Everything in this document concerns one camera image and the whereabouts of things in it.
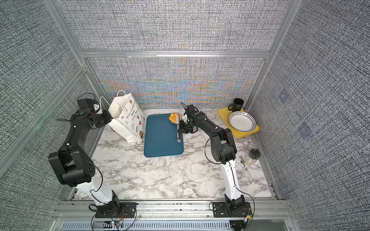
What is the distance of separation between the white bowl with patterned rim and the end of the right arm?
0.36 metres

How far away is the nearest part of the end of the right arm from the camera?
75 centimetres

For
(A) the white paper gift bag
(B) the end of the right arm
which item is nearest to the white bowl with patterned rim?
(B) the end of the right arm

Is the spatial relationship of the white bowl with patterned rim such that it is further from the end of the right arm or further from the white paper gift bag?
the white paper gift bag

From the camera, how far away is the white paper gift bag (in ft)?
2.80

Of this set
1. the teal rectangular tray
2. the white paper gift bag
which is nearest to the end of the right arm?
the teal rectangular tray

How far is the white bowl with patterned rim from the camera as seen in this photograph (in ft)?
3.53

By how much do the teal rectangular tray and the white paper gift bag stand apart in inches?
2.8

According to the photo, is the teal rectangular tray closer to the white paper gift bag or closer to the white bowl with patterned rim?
the white paper gift bag

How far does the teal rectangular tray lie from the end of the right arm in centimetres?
9

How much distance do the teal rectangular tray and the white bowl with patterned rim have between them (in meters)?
0.41

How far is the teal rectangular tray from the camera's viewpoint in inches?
37.8
